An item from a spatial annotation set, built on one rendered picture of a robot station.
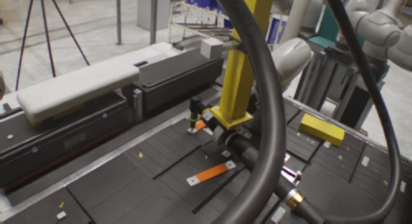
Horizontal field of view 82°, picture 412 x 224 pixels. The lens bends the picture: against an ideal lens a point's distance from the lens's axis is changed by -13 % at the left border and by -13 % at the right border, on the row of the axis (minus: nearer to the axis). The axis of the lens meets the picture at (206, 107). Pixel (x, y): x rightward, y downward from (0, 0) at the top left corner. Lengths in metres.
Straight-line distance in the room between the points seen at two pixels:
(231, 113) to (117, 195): 0.35
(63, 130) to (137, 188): 0.25
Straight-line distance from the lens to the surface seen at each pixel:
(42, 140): 0.76
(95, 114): 0.80
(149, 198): 0.69
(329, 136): 1.01
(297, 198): 0.61
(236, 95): 0.62
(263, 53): 0.34
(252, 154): 0.66
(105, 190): 0.72
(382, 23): 1.20
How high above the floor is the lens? 1.57
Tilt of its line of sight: 35 degrees down
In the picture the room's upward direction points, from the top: 9 degrees clockwise
